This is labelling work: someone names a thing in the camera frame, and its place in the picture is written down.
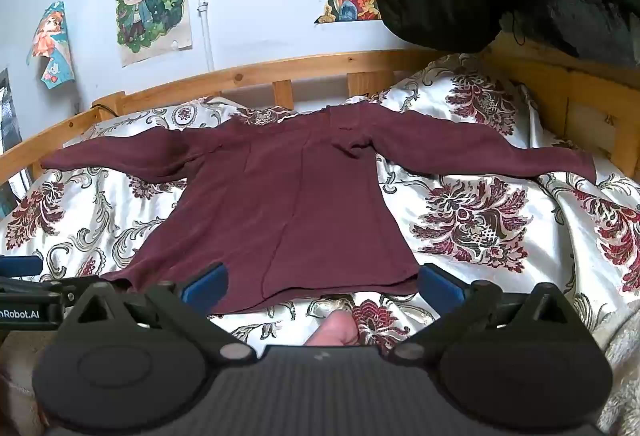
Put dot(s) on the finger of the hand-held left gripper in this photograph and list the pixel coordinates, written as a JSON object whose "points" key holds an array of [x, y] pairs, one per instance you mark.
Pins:
{"points": [[20, 265]]}

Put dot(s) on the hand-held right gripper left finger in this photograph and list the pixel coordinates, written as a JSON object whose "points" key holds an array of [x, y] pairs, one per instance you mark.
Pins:
{"points": [[206, 290]]}

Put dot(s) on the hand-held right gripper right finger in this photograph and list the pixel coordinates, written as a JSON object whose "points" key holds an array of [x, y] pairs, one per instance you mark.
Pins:
{"points": [[441, 290]]}

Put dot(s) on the maroon long-sleeve shirt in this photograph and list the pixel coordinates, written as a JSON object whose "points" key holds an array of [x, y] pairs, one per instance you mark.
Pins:
{"points": [[300, 196]]}

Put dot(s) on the white floral satin blanket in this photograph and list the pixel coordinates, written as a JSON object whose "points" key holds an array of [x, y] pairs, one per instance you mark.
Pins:
{"points": [[475, 216]]}

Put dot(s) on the grey fuzzy blanket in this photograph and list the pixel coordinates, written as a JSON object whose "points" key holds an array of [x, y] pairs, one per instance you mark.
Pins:
{"points": [[622, 366]]}

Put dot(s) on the dark silvery wall hanging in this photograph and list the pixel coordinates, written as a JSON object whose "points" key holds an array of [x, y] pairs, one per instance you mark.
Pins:
{"points": [[7, 141]]}

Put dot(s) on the small cartoon wall poster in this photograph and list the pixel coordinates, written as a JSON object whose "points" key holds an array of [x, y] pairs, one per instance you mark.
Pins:
{"points": [[52, 46]]}

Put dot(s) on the wooden bed frame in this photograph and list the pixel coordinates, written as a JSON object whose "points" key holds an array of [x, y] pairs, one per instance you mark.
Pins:
{"points": [[300, 74]]}

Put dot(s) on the blond figure wall poster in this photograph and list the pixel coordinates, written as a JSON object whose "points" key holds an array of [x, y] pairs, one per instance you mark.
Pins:
{"points": [[150, 1]]}

